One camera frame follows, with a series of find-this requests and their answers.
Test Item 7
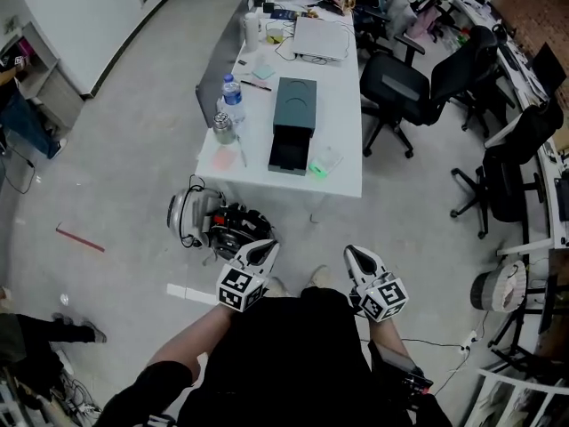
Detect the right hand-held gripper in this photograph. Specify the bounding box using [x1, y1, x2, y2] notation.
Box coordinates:
[344, 245, 409, 323]

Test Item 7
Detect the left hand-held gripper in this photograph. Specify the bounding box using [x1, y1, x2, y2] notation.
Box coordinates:
[216, 238, 280, 313]

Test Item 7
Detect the clear plastic packet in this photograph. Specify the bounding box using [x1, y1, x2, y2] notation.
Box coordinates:
[309, 147, 344, 181]

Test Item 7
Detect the dark green drawer box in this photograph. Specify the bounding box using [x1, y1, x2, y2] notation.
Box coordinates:
[268, 77, 319, 178]

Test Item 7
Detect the person's left forearm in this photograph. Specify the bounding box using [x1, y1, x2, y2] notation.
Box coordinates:
[148, 302, 236, 389]

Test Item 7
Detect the person's right forearm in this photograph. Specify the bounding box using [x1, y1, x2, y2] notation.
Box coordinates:
[368, 313, 411, 360]

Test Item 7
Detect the person's left shoe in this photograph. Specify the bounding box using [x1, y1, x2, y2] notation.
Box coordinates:
[266, 276, 291, 297]

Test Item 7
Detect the person's shoe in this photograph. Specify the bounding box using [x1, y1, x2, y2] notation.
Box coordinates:
[306, 264, 333, 289]
[266, 276, 291, 297]

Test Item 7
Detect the person's right shoe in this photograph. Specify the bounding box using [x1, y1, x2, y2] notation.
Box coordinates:
[306, 264, 333, 289]

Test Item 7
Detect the grey domed device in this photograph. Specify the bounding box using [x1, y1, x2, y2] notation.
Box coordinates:
[166, 187, 226, 249]

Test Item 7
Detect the pink sticky note pad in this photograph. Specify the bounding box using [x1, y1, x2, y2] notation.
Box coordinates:
[212, 145, 241, 172]

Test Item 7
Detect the person's black clothing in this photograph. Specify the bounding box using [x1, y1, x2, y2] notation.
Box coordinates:
[92, 285, 450, 427]

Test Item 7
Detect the small glass jar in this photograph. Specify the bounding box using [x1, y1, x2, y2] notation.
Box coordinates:
[212, 112, 237, 145]

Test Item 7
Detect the grey trash bin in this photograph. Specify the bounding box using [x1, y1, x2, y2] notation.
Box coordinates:
[469, 260, 528, 313]

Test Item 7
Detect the clear plastic water bottle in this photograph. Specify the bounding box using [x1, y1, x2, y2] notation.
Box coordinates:
[220, 73, 246, 126]

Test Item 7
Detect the red floor strip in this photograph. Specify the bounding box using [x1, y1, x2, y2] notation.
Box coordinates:
[55, 222, 107, 254]

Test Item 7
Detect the black office chair grey patch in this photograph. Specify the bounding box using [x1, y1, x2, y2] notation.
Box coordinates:
[359, 27, 500, 158]

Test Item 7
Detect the dark grey desk panel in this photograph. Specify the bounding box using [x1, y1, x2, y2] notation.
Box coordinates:
[195, 0, 268, 128]

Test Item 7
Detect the white tumbler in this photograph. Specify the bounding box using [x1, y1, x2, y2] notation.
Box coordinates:
[243, 12, 261, 52]

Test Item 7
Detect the white laptop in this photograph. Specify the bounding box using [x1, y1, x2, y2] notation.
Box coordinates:
[291, 15, 350, 62]

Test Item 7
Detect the pile of clothes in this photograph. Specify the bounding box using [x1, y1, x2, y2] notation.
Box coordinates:
[386, 0, 459, 44]

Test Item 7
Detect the grey shelf cabinet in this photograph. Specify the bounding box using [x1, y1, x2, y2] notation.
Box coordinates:
[17, 22, 85, 128]

